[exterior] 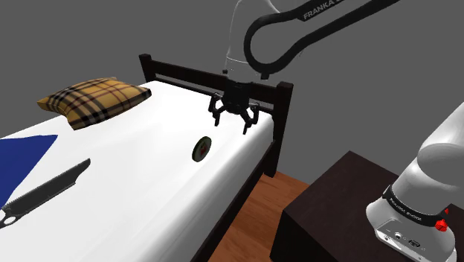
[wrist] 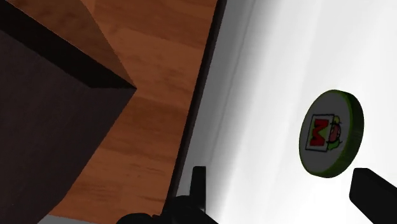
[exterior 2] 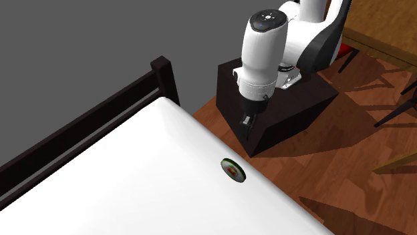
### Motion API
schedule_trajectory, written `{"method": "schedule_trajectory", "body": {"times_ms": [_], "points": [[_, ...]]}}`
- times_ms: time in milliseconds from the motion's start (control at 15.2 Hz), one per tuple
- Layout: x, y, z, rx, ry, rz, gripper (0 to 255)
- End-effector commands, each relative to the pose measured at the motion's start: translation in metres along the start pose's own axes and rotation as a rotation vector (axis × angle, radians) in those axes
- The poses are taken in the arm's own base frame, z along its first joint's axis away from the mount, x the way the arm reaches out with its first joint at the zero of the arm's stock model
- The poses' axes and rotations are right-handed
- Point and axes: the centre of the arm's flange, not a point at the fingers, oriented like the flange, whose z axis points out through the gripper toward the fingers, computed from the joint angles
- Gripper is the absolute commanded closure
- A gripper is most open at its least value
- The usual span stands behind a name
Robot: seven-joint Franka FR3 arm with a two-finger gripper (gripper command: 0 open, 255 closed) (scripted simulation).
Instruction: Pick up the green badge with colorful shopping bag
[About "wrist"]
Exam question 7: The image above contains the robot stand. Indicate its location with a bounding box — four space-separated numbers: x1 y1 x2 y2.
0 0 137 224

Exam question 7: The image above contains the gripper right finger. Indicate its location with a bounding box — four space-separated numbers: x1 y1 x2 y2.
349 167 397 224

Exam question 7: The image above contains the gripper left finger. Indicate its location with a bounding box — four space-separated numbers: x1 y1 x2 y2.
115 165 219 224

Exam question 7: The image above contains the green round tin, white label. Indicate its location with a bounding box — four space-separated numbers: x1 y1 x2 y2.
298 89 365 179

